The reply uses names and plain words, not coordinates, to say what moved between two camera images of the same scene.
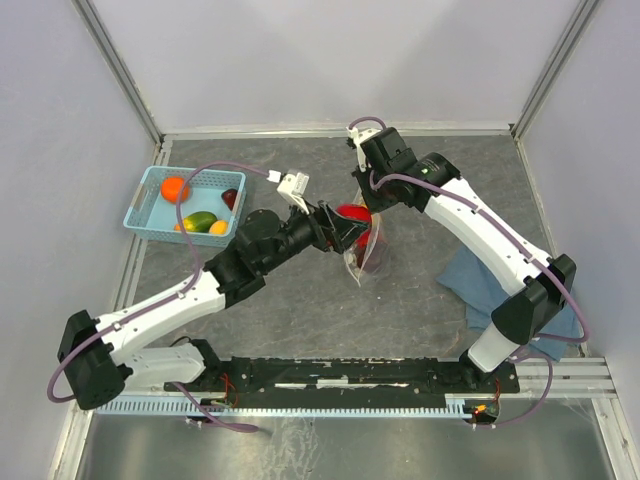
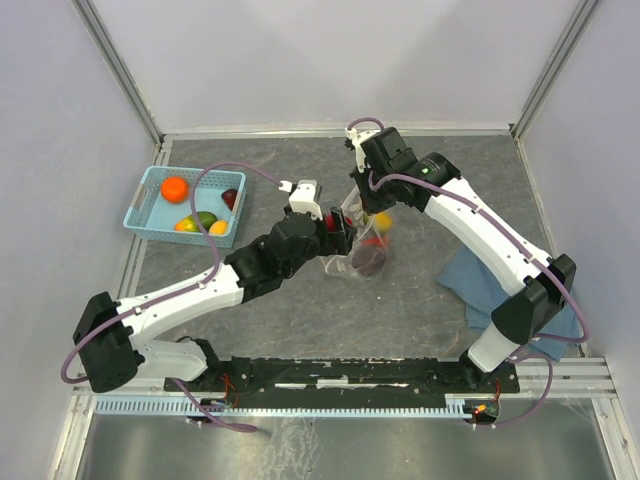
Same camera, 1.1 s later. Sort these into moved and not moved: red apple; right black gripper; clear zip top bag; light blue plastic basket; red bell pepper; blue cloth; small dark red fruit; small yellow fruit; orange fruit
Moved: red bell pepper; clear zip top bag; red apple
Not moved: right black gripper; blue cloth; light blue plastic basket; small yellow fruit; orange fruit; small dark red fruit
